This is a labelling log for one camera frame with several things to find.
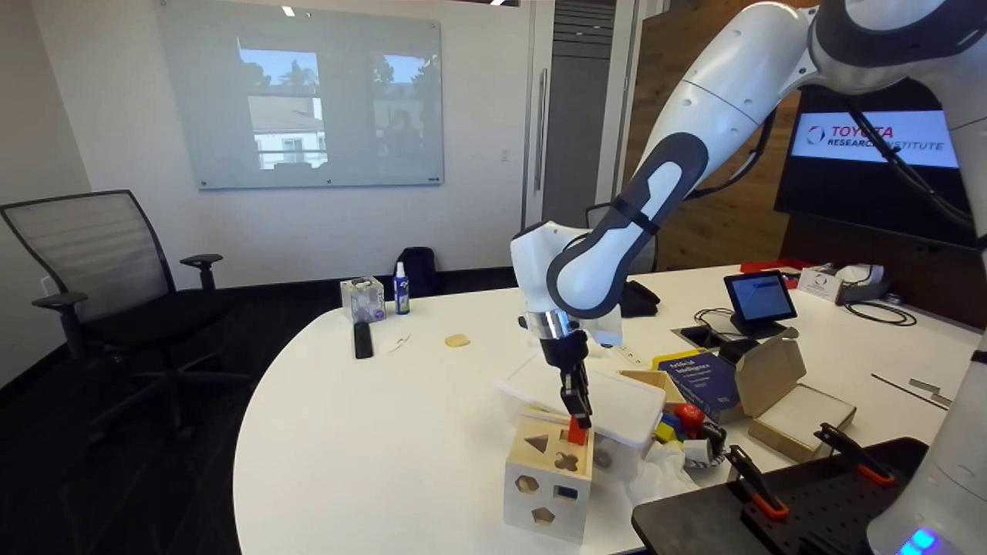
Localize white headset device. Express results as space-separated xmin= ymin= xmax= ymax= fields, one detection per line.
xmin=821 ymin=259 xmax=893 ymax=310

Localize red box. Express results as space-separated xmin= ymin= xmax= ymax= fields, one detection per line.
xmin=737 ymin=255 xmax=819 ymax=279

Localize white lidded plastic bin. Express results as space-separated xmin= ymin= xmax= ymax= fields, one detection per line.
xmin=494 ymin=346 xmax=670 ymax=486

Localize glass door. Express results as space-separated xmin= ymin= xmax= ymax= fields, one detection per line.
xmin=522 ymin=0 xmax=642 ymax=236

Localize blue and yellow book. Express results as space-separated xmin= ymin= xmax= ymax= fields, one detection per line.
xmin=654 ymin=349 xmax=742 ymax=424

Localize black remote control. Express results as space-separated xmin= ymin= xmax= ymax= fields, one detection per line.
xmin=350 ymin=319 xmax=376 ymax=360

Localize crumpled clear plastic sheet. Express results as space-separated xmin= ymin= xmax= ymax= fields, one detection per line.
xmin=613 ymin=438 xmax=712 ymax=502

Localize black strap bag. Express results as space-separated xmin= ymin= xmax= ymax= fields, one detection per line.
xmin=613 ymin=275 xmax=664 ymax=320

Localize wall television screen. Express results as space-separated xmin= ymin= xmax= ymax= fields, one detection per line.
xmin=772 ymin=82 xmax=981 ymax=246

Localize glass whiteboard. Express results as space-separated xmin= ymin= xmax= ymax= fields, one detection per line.
xmin=155 ymin=0 xmax=448 ymax=198

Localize grey mesh chair with armrests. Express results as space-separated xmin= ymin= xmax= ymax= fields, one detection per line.
xmin=0 ymin=189 xmax=239 ymax=442

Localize clear tissue box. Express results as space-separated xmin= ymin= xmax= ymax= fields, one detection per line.
xmin=337 ymin=272 xmax=389 ymax=324

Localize black mounting plate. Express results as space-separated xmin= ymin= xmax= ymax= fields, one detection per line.
xmin=627 ymin=434 xmax=933 ymax=555

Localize orange block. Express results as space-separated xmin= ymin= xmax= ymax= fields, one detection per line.
xmin=564 ymin=413 xmax=594 ymax=450

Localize open cardboard box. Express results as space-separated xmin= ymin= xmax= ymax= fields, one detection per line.
xmin=732 ymin=333 xmax=860 ymax=466

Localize small spray bottle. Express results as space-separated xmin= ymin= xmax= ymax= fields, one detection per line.
xmin=389 ymin=259 xmax=413 ymax=319

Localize black electronic box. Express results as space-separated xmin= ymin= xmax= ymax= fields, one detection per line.
xmin=673 ymin=320 xmax=740 ymax=356

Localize black tablet on stand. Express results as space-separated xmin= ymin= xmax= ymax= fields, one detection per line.
xmin=718 ymin=270 xmax=802 ymax=339

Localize black tablet cable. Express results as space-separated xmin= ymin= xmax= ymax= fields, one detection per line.
xmin=689 ymin=301 xmax=734 ymax=333

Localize wooden shape sorter box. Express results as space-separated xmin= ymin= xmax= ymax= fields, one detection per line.
xmin=500 ymin=413 xmax=597 ymax=545

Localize red toy ball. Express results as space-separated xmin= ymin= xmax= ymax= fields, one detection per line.
xmin=670 ymin=402 xmax=711 ymax=434

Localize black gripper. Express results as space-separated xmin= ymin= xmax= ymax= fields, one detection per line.
xmin=529 ymin=305 xmax=597 ymax=430

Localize grey mesh office chair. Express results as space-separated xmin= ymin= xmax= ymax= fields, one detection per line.
xmin=583 ymin=198 xmax=664 ymax=279

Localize black looped cable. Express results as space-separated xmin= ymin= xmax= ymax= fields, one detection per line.
xmin=843 ymin=293 xmax=918 ymax=329

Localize black orange clamp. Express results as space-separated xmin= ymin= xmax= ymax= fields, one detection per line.
xmin=812 ymin=420 xmax=902 ymax=495
xmin=721 ymin=442 xmax=793 ymax=525

